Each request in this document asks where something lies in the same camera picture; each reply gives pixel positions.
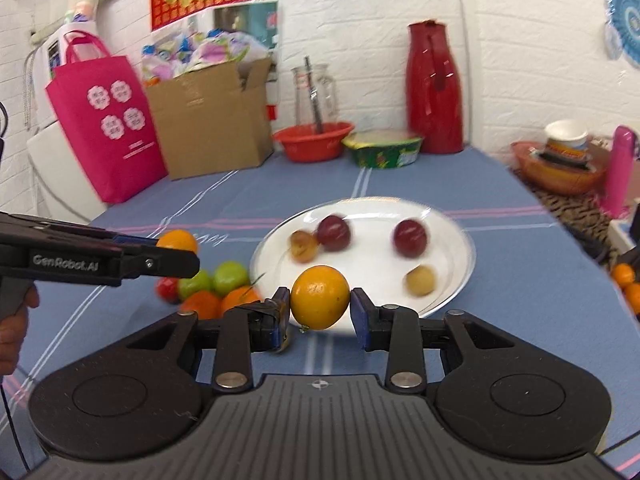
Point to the pink water bottle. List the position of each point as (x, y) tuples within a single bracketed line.
[(618, 175)]

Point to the orange patterned bowl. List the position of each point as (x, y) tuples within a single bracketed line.
[(555, 178)]

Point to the brown cardboard box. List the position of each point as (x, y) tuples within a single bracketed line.
[(213, 120)]

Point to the large orange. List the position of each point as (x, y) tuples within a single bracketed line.
[(204, 303)]

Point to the brownish orange speckled fruit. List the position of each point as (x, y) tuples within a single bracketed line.
[(303, 245)]

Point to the red plastic basket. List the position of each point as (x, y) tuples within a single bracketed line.
[(300, 144)]

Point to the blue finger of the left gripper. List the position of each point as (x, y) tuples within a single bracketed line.
[(124, 239)]

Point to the teal picture on wall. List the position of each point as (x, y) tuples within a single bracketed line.
[(259, 19)]

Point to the green apple left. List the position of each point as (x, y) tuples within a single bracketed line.
[(187, 287)]

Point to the green instant noodle bowl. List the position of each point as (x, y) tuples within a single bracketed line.
[(383, 149)]

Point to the green apple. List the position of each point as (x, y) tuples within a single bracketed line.
[(187, 287), (229, 276)]

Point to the white round plate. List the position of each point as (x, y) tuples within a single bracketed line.
[(371, 261)]

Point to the dark red plum left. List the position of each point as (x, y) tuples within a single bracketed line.
[(333, 233)]

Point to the person's left hand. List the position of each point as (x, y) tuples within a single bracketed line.
[(13, 331)]

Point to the yellow orange lemon fruit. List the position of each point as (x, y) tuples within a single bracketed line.
[(319, 297)]

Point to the dark red plum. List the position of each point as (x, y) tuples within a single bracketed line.
[(410, 238), (333, 233)]

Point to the white paper cup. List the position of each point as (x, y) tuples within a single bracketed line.
[(569, 133)]

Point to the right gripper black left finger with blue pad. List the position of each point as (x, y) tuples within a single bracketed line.
[(244, 330)]

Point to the dark red plum right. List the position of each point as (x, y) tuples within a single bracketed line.
[(410, 238)]

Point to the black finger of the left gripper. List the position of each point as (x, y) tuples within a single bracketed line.
[(160, 262)]

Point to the glass pitcher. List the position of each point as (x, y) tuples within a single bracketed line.
[(327, 95)]

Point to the red thermos jug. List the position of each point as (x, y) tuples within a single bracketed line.
[(433, 90)]

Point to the blue paper fan decoration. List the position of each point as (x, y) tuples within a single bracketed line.
[(621, 30)]

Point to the green apple right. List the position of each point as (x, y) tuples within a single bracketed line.
[(229, 276)]

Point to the small orange tangerine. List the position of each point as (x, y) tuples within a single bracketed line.
[(178, 239)]

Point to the floral cloth in box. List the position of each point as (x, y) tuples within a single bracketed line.
[(180, 53)]

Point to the pink tote bag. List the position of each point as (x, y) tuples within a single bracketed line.
[(105, 115)]

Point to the orange with stem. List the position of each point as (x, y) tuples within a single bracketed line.
[(237, 297)]

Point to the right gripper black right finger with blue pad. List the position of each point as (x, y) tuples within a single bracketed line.
[(395, 330)]

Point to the metal stirrer in pitcher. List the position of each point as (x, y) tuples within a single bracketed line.
[(313, 96)]

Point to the brown kiwi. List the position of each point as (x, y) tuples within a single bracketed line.
[(421, 281)]

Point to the orange on side table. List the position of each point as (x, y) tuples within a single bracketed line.
[(624, 275)]

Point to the small red apple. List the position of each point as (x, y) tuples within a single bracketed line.
[(167, 290)]

